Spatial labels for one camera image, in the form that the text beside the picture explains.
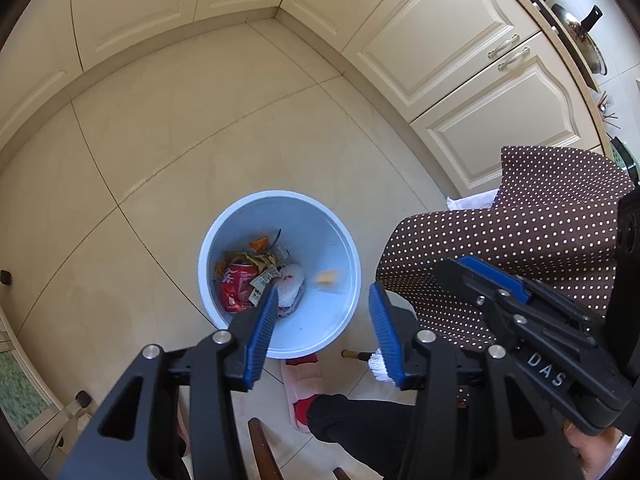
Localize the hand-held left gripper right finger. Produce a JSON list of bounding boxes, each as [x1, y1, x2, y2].
[[368, 282, 586, 480]]

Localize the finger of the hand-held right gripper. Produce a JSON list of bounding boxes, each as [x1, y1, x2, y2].
[[457, 255, 597, 327], [432, 258, 557, 357]]

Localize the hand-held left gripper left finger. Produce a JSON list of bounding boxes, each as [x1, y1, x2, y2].
[[59, 284, 281, 480]]

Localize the red drink can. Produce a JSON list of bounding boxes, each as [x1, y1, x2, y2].
[[218, 260, 262, 314]]

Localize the blue plastic bin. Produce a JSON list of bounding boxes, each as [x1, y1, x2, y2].
[[197, 190, 362, 360]]

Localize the person's right hand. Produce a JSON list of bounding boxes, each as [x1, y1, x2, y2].
[[562, 419, 629, 480]]

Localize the white bristle brush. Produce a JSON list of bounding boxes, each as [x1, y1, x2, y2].
[[341, 349, 402, 387]]

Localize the barcode paper packet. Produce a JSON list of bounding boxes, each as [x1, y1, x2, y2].
[[247, 267, 282, 307]]

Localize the white crumpled tissue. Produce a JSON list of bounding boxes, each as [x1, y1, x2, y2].
[[272, 262, 307, 319]]

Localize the pink slipper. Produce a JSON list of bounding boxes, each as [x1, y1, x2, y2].
[[280, 352, 327, 434]]

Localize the brown dotted tablecloth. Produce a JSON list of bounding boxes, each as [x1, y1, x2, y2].
[[375, 146, 637, 357]]

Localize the person's leg black pants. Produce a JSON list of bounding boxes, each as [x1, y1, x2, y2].
[[306, 394, 427, 480]]

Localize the wooden chair leg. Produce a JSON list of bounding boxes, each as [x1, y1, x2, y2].
[[248, 417, 282, 480]]

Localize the green kitchen appliance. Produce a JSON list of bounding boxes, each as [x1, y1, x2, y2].
[[610, 135, 640, 184]]

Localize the pink utensil holder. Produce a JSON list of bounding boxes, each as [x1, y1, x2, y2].
[[592, 92, 622, 134]]

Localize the cream lower kitchen cabinets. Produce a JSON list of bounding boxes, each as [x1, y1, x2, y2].
[[0, 0, 609, 202]]

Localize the green floor mat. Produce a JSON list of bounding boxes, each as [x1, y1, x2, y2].
[[0, 349, 57, 432]]

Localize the steel wok with lid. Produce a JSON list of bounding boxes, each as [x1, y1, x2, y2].
[[550, 4, 609, 77]]

